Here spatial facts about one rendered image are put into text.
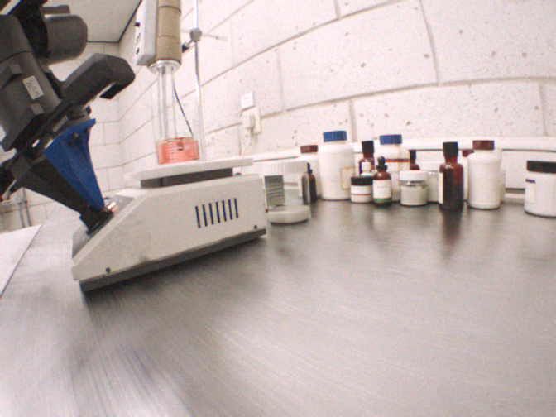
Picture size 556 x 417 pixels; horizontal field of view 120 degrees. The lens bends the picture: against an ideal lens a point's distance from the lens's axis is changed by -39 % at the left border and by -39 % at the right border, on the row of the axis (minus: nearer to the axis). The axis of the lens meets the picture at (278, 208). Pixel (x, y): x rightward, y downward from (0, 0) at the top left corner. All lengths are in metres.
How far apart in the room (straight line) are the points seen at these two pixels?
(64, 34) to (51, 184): 0.15
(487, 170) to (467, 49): 0.30
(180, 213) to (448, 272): 0.21
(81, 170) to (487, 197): 0.47
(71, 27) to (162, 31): 0.50
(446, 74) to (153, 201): 0.57
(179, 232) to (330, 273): 0.13
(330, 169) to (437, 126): 0.26
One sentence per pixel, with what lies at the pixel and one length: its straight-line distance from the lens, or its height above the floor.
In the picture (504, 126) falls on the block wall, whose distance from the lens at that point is 0.59.
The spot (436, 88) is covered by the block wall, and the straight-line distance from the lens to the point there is 0.61.
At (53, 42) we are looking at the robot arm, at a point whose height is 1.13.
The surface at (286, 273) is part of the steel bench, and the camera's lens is 0.20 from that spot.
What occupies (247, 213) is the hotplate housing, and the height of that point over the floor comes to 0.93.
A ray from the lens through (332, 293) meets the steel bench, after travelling 0.17.
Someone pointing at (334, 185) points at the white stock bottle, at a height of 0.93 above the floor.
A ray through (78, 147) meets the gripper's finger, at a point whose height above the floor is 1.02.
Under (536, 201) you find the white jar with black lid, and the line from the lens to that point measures 0.41.
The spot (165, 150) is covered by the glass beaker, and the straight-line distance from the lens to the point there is 0.27.
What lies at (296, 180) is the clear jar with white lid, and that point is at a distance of 0.33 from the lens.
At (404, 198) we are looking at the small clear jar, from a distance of 0.42.
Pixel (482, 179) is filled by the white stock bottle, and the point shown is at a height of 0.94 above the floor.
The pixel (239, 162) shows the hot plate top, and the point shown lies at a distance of 0.26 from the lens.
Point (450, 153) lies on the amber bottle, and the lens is 0.40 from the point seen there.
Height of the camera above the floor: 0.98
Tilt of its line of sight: 10 degrees down
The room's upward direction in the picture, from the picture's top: 5 degrees counter-clockwise
